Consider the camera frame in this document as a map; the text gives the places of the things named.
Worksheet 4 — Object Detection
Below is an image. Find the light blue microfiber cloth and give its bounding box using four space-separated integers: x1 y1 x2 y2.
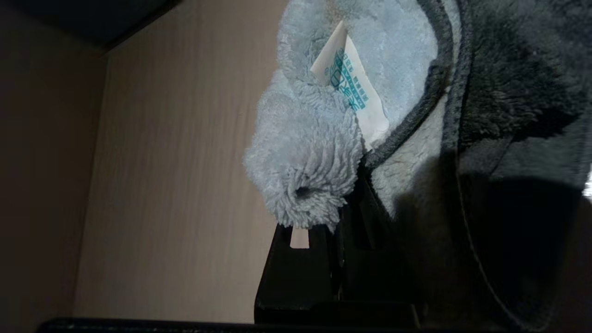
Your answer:
243 0 592 331

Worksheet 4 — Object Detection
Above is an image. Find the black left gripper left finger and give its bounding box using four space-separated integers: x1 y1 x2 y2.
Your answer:
254 224 341 324

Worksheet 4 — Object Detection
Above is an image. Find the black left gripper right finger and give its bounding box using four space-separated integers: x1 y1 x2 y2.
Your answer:
319 173 426 327

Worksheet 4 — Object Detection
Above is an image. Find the wooden side rim panel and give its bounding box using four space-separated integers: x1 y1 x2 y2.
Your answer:
0 0 109 333

